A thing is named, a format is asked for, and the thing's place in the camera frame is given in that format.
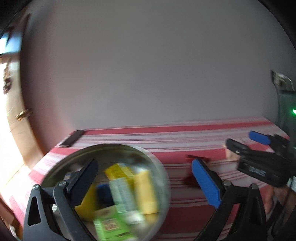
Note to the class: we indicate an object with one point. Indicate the person's right hand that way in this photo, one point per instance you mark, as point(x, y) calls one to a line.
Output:
point(285, 196)

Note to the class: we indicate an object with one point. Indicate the red snack packet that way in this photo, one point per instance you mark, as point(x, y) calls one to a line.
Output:
point(191, 158)

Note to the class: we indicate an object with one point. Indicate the round metal tin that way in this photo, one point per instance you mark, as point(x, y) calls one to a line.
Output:
point(137, 160)

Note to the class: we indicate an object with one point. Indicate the black door ornament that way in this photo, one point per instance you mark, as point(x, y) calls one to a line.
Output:
point(7, 78)

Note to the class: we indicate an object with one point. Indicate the brown snack packet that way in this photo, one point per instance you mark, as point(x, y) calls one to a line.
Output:
point(231, 156)

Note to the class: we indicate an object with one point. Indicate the black smartphone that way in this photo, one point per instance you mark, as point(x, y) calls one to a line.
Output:
point(72, 139)

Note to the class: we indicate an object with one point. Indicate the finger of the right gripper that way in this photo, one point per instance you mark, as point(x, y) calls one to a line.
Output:
point(259, 138)
point(239, 148)

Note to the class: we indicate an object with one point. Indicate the brass door handle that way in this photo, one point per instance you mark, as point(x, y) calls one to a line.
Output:
point(24, 114)

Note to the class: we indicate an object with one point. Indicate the yellow green sponge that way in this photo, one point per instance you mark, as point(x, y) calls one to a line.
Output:
point(86, 210)
point(145, 194)

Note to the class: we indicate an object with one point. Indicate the red striped bedspread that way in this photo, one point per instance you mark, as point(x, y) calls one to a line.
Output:
point(171, 144)

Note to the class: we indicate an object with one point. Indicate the green tea tissue pack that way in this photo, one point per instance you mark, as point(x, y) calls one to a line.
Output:
point(122, 195)

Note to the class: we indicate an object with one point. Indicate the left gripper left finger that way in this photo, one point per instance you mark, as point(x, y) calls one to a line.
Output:
point(40, 222)

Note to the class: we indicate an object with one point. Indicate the wooden door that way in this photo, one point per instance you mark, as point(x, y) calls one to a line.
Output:
point(25, 141)

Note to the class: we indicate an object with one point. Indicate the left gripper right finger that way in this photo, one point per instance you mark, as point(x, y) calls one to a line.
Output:
point(250, 220)

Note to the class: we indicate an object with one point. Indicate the white wall power strip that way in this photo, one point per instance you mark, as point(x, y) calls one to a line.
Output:
point(278, 79)

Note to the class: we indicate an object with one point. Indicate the yellow snack packet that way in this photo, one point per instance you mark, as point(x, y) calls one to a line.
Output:
point(119, 170)

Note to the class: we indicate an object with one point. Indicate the green barcode tissue pack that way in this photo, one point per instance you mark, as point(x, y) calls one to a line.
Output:
point(110, 226)

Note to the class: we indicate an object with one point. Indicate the blue cloth bundle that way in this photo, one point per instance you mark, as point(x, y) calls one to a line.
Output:
point(104, 195)

